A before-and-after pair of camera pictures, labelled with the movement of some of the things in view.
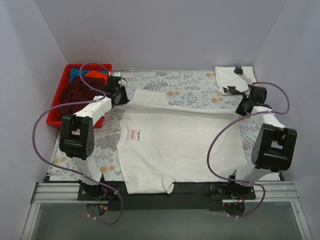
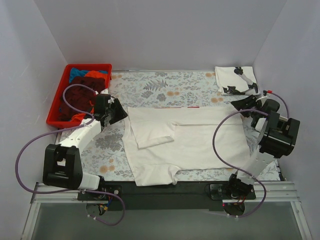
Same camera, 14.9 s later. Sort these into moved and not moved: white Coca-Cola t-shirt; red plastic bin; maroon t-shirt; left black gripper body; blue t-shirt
Moved: white Coca-Cola t-shirt; left black gripper body
Not moved: maroon t-shirt; red plastic bin; blue t-shirt
